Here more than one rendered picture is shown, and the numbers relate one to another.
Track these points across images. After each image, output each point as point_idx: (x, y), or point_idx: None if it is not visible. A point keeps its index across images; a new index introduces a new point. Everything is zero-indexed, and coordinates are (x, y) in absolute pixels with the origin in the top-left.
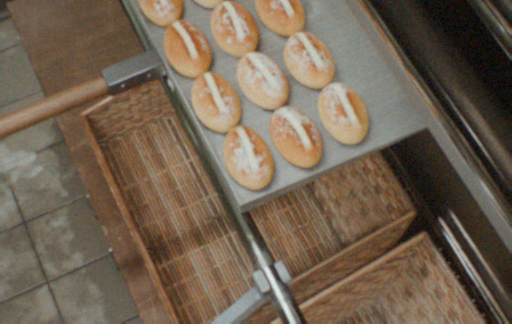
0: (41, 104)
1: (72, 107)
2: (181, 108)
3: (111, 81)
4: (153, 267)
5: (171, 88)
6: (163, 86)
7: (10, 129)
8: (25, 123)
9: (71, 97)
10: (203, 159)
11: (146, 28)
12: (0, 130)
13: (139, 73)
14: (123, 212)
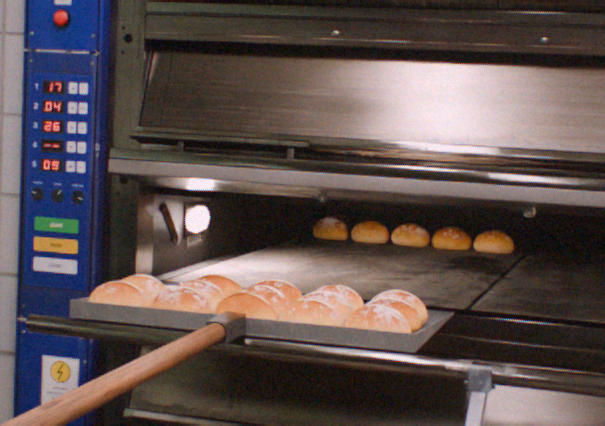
0: (191, 334)
1: (211, 341)
2: (283, 342)
3: (224, 321)
4: None
5: (258, 339)
6: (247, 345)
7: (185, 348)
8: (192, 346)
9: (207, 330)
10: (341, 351)
11: (200, 312)
12: (180, 347)
13: (237, 318)
14: None
